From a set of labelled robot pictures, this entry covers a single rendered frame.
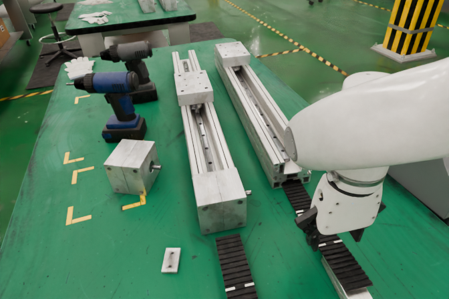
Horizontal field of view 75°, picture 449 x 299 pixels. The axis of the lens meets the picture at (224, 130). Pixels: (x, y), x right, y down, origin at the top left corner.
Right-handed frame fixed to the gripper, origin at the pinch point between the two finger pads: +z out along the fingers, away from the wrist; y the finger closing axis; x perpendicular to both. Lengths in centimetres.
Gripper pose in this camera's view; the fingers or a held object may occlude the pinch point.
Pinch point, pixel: (333, 236)
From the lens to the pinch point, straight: 61.2
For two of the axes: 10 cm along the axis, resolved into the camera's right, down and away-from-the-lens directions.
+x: -2.0, -5.7, 8.0
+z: 0.4, 8.1, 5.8
